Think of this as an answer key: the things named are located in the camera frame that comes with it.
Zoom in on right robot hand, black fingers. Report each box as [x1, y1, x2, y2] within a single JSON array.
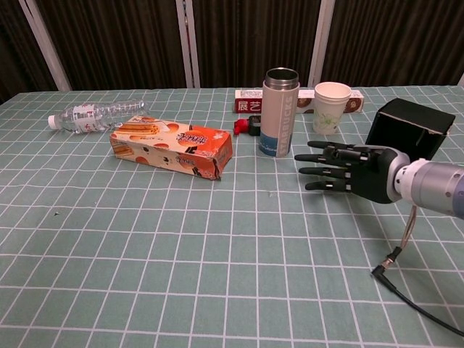
[[294, 140, 411, 204]]

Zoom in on black cardboard box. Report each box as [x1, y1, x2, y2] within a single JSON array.
[[365, 98, 456, 160]]

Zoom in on long red white box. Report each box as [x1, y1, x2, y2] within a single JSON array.
[[233, 88, 365, 115]]

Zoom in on orange biscuit box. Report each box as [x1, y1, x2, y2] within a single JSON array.
[[109, 115, 234, 181]]

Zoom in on white paper cup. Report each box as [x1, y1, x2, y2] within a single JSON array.
[[312, 81, 352, 136]]

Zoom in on white steel thermos cup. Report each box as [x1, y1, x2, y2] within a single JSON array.
[[258, 67, 301, 159]]

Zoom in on small red black clip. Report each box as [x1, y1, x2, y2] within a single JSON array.
[[233, 115, 262, 137]]

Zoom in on green checked tablecloth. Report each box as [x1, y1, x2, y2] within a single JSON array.
[[0, 85, 464, 348]]

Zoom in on clear plastic water bottle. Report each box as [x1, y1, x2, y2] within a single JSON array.
[[48, 99, 147, 135]]

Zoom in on dark corrugated curtain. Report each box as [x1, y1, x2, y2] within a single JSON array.
[[0, 0, 464, 104]]

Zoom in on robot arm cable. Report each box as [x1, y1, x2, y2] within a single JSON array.
[[371, 203, 464, 336]]

